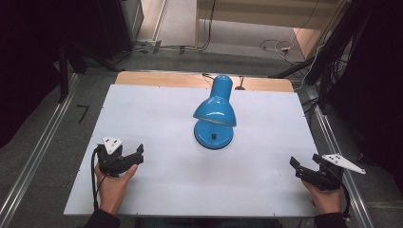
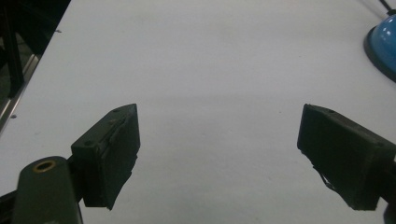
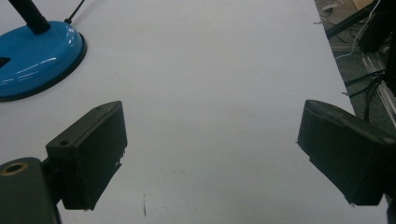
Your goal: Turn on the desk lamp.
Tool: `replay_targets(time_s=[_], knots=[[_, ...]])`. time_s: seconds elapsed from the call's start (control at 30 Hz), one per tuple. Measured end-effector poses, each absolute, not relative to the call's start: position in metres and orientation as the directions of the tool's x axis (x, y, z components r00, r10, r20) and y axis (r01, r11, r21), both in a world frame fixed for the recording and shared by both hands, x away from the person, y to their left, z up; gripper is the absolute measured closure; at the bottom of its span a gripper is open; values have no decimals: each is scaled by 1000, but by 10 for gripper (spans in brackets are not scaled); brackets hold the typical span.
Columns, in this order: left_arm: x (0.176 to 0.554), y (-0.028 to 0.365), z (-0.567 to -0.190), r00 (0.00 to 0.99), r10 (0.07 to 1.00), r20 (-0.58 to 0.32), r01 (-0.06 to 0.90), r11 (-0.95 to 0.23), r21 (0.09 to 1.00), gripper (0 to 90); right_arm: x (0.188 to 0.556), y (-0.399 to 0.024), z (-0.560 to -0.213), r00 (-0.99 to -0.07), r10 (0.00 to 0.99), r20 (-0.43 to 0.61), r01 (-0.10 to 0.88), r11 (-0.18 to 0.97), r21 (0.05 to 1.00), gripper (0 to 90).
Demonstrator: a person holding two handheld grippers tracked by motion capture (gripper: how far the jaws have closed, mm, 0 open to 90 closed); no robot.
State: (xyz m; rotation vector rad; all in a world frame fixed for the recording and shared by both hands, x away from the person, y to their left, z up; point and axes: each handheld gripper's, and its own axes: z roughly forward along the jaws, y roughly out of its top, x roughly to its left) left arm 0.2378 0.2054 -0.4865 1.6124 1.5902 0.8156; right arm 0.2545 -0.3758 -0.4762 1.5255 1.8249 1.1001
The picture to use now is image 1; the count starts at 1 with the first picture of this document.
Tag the aluminium floor rail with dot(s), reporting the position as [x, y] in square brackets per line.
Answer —
[38, 152]
[335, 158]

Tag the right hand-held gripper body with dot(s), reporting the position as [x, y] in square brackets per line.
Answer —
[332, 171]

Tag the black tripod stand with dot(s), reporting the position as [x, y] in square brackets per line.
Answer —
[326, 57]

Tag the person's left hand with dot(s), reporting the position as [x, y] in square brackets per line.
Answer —
[112, 190]

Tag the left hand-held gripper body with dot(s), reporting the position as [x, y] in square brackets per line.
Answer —
[111, 160]

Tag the white table board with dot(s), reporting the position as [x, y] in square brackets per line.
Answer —
[158, 126]

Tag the blue desk lamp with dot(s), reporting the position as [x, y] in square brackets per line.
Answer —
[215, 109]

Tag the dark curtain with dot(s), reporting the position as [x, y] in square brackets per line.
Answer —
[28, 47]
[380, 79]

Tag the person's right hand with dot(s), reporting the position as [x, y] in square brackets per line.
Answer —
[326, 199]

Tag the black metal stand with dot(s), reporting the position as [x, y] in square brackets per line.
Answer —
[63, 76]

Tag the wooden cabinet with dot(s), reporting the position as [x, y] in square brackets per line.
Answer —
[253, 12]

